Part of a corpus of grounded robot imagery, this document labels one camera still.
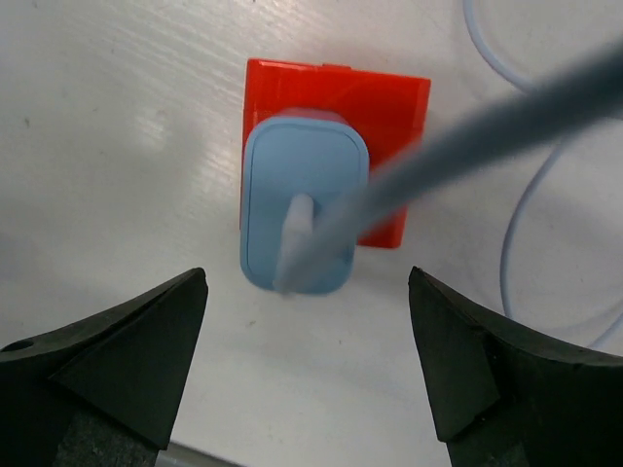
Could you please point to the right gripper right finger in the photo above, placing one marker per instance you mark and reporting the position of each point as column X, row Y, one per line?
column 503, row 394

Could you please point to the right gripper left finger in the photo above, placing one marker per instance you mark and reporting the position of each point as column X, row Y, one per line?
column 105, row 390

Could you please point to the light blue charger plug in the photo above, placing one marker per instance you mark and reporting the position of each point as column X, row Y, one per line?
column 302, row 204

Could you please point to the red cube socket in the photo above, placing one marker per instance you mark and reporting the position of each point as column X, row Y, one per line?
column 388, row 111

